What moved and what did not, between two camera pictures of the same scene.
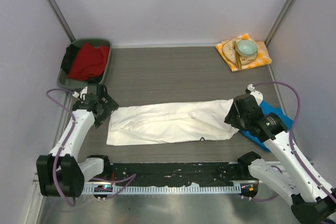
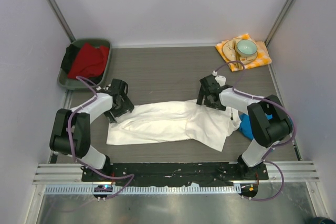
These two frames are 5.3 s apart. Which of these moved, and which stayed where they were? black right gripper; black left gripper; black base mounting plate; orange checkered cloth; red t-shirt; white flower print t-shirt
Moved: black right gripper; black left gripper
Stayed: white flower print t-shirt; black base mounting plate; red t-shirt; orange checkered cloth
